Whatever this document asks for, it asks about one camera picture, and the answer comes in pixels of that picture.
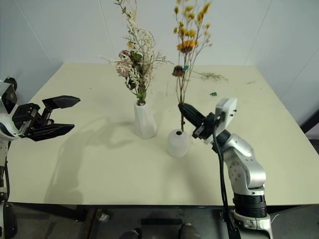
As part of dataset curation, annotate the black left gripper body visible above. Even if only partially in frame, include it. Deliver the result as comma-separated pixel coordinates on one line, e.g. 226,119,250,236
11,103,55,138

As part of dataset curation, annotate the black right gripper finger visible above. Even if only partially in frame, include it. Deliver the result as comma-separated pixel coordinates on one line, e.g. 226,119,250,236
177,103,209,120
178,107,206,128

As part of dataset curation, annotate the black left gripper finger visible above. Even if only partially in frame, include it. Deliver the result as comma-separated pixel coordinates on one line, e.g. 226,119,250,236
40,95,81,121
24,123,75,142

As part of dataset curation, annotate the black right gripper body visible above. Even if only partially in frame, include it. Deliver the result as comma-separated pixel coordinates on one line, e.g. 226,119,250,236
191,112,218,145

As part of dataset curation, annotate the yellow dried flower bouquet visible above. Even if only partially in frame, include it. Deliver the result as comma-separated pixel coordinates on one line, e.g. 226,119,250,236
171,0,214,132

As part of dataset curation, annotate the loose dried flower sprig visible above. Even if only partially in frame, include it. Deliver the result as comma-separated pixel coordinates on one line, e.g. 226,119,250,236
193,71,229,83

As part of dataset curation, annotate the white pink dried flower bouquet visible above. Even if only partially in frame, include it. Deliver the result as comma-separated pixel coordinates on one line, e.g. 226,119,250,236
98,0,175,105

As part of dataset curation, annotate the short round white vase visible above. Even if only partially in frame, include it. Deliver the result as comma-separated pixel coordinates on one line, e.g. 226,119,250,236
166,128,190,158

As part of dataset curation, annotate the tall faceted white vase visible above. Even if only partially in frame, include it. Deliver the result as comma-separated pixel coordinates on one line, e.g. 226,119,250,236
134,100,158,139

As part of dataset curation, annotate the dark rounded shape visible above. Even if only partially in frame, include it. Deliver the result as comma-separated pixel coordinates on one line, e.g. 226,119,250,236
178,223,201,239
121,229,143,239

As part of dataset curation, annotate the dark furniture piece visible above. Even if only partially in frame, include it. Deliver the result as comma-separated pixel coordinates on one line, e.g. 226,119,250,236
300,109,319,156

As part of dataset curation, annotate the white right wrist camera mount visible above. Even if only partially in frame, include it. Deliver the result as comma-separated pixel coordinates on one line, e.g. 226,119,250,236
214,98,238,133

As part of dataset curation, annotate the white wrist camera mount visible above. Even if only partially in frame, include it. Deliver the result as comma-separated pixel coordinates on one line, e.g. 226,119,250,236
0,77,19,116
214,98,238,133

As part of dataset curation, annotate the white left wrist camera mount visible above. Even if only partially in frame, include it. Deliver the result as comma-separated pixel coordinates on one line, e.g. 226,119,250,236
0,77,19,116

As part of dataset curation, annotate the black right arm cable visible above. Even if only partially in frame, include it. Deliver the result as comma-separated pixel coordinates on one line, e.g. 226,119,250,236
212,117,240,239

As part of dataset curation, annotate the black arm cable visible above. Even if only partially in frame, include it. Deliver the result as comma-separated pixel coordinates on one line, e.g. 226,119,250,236
212,117,240,239
3,141,11,200

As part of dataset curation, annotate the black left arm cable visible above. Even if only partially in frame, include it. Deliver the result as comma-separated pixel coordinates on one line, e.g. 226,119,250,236
3,141,11,200

